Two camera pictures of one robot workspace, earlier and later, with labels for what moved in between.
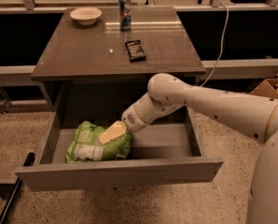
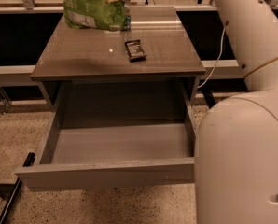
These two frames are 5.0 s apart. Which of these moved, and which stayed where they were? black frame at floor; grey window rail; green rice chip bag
Moved: green rice chip bag
Stayed: grey window rail; black frame at floor
